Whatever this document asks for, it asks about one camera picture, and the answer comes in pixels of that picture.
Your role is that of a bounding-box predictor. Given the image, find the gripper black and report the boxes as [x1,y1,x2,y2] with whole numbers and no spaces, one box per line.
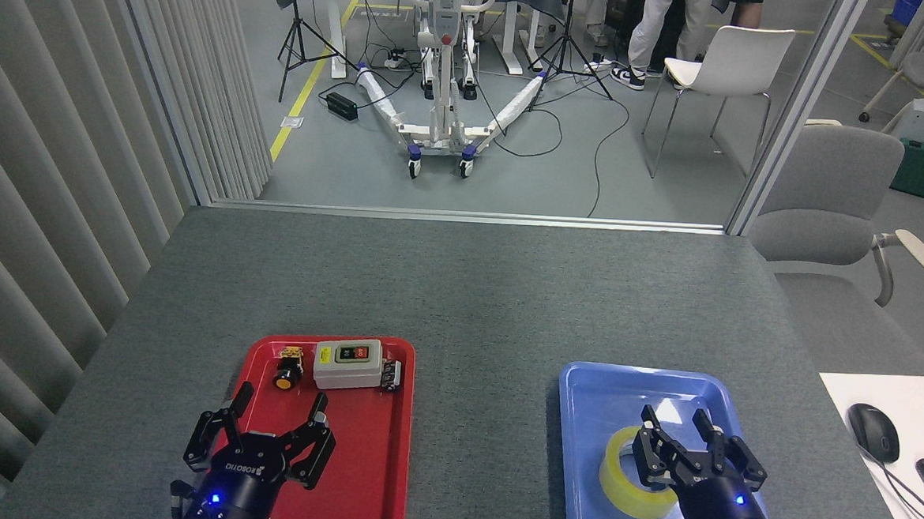
[179,378,340,519]
[627,404,772,519]

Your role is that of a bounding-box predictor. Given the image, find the yellow tape roll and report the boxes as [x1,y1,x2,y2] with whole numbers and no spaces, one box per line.
[596,423,685,519]

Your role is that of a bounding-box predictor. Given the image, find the black yellow push button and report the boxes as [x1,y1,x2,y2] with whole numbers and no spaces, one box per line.
[272,344,306,392]

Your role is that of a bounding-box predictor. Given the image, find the red plastic tray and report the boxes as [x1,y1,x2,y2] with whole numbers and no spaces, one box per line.
[193,327,418,519]

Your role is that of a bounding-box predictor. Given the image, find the blue plastic tray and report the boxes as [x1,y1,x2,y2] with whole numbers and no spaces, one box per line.
[551,360,791,519]

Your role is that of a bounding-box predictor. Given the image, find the black computer mouse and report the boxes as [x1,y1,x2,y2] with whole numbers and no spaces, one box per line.
[845,402,903,464]

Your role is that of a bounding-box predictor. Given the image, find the grey office chair with armrest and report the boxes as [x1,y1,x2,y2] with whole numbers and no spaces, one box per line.
[741,121,924,379]

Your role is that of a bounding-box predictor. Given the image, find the black power adapter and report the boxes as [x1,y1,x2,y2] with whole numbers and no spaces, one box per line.
[325,92,360,123]

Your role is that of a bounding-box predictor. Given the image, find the white stand on wheels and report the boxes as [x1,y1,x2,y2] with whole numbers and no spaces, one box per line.
[350,0,552,187]

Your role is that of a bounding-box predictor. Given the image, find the white plastic chair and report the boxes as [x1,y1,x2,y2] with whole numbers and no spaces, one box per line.
[640,21,797,186]

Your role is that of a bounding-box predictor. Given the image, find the black tripod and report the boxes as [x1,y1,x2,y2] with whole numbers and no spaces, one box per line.
[528,0,619,102]
[275,0,362,107]

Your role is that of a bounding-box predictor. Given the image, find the person in pale trousers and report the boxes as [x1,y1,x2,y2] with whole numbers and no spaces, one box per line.
[610,0,718,96]

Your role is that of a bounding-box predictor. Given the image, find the person in dark shorts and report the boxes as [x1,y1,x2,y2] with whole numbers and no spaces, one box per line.
[727,0,766,29]

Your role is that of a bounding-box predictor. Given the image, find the blue bin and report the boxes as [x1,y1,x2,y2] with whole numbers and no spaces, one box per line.
[889,0,924,32]

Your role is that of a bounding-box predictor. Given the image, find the grey switch box two buttons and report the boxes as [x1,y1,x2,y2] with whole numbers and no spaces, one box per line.
[312,336,385,393]

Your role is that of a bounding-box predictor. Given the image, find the mouse cable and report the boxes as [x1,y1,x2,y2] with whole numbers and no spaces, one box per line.
[851,442,924,519]

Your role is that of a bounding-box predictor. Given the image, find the silver frame rail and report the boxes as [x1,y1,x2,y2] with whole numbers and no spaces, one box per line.
[210,197,727,237]

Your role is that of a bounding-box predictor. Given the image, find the long black floor cable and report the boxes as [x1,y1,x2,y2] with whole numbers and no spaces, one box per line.
[480,71,634,220]

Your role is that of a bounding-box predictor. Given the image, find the silver frame post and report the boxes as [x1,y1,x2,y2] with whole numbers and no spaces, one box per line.
[724,0,872,243]

